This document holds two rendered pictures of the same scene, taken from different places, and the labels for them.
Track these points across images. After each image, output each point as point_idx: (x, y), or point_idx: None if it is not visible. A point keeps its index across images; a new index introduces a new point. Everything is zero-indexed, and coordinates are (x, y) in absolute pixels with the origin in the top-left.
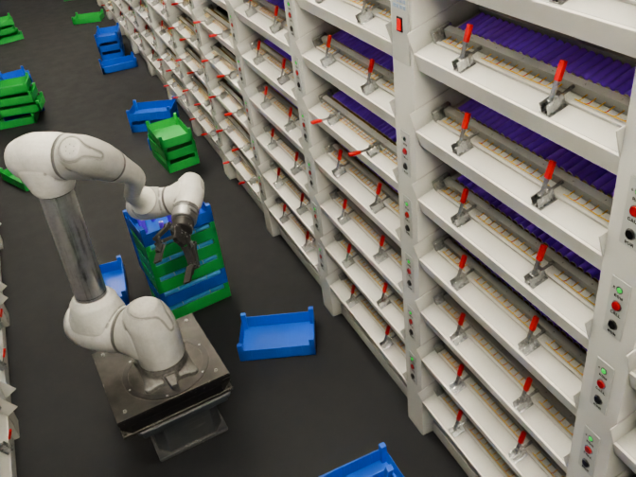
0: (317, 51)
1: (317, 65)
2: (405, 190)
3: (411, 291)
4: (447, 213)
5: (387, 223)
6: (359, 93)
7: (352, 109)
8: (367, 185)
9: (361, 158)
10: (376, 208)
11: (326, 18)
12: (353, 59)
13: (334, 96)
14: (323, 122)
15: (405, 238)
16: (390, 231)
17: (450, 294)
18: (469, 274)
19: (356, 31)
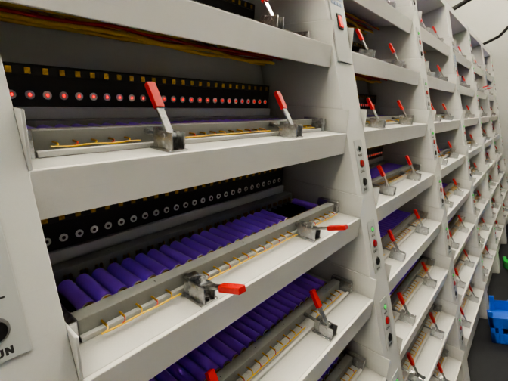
0: (65, 157)
1: (160, 155)
2: (367, 215)
3: (391, 347)
4: (382, 197)
5: (350, 316)
6: (295, 139)
7: (187, 258)
8: (273, 360)
9: (302, 268)
10: (332, 326)
11: (188, 26)
12: (197, 130)
13: (91, 298)
14: (192, 320)
15: (376, 283)
16: (362, 311)
17: (403, 274)
18: (384, 255)
19: (275, 42)
